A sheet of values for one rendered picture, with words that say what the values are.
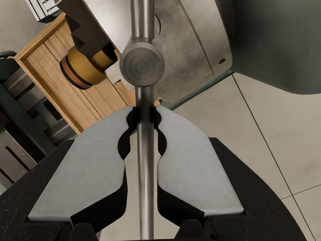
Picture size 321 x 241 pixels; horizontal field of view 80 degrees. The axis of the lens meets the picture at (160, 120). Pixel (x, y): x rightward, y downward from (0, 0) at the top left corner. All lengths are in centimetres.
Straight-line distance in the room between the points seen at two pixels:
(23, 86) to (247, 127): 146
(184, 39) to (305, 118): 164
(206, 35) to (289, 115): 154
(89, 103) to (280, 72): 55
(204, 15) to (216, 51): 5
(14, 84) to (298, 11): 78
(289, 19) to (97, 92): 54
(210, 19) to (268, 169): 174
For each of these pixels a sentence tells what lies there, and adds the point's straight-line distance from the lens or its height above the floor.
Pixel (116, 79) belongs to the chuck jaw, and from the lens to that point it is 40.
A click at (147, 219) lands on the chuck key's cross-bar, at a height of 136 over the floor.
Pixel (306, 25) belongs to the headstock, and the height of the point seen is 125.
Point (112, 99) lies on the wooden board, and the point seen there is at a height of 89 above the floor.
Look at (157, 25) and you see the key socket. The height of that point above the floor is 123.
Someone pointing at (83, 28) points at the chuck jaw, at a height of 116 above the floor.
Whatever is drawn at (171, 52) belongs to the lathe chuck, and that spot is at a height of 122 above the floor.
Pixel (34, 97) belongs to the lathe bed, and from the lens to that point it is 80.
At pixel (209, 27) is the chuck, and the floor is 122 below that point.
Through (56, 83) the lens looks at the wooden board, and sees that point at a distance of 71.
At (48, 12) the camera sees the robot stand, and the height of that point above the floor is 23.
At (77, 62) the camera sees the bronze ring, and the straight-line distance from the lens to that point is 40.
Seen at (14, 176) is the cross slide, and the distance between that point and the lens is 85.
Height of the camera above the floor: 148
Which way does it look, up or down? 69 degrees down
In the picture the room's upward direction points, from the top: 165 degrees counter-clockwise
